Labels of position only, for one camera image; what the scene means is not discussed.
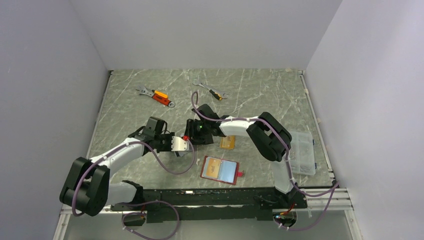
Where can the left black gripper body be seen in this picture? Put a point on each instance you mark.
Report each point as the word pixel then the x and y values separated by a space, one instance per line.
pixel 163 142

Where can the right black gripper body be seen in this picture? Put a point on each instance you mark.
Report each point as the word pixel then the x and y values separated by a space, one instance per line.
pixel 197 130

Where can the orange gold card stack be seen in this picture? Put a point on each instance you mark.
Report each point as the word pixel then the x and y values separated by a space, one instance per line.
pixel 227 142

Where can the single gold VIP card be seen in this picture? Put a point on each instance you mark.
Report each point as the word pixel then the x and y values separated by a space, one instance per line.
pixel 213 166

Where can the red leather card holder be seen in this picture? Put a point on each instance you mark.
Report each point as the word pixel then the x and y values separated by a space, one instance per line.
pixel 229 171

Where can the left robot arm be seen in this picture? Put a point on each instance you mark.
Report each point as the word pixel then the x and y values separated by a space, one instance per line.
pixel 87 188

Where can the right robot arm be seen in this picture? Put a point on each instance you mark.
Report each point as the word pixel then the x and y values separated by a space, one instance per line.
pixel 270 138

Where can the orange red adjustable wrench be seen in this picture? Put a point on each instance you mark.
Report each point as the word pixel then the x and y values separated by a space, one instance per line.
pixel 156 95

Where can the clear plastic parts box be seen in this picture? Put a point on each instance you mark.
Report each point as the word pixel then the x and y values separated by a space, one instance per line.
pixel 301 157

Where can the black yellow handled wrench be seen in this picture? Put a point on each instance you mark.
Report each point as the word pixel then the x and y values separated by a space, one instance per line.
pixel 215 93

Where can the black aluminium base frame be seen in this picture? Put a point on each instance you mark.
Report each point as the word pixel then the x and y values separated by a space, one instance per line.
pixel 258 203

